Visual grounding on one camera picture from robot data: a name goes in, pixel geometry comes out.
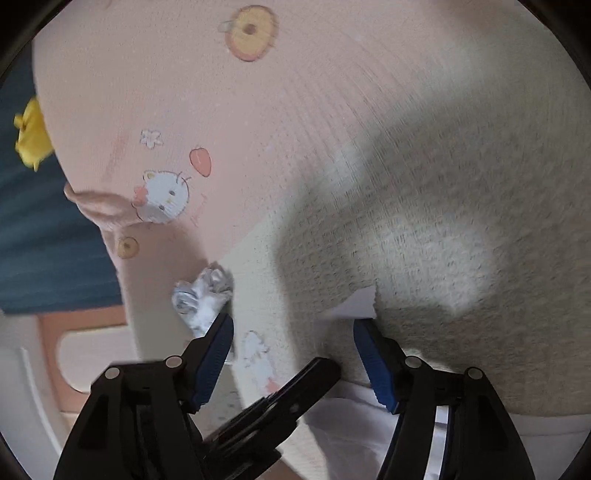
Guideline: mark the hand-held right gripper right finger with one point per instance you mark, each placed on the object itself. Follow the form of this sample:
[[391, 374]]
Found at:
[[374, 369]]

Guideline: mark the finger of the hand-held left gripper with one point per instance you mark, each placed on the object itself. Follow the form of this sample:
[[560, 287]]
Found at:
[[304, 383]]

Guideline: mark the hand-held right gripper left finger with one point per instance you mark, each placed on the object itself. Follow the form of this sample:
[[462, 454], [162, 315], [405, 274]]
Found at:
[[214, 364]]

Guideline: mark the white shirt with navy trim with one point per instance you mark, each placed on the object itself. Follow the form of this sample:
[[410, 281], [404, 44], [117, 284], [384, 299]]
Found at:
[[351, 434]]

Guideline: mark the small white blue-patterned cloth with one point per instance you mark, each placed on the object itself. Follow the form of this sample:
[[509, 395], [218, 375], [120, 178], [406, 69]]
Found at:
[[203, 295]]

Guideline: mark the dark blue curtain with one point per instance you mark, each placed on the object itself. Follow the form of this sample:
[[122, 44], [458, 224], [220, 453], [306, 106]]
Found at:
[[46, 230]]

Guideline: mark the pink cream printed blanket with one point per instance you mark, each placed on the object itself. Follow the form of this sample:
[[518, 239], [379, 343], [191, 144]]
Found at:
[[369, 138]]

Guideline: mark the yellow plush toy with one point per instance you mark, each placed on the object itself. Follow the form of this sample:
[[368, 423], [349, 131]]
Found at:
[[32, 134]]

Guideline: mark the pink white bed frame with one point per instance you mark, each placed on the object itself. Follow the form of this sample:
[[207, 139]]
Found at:
[[83, 355]]

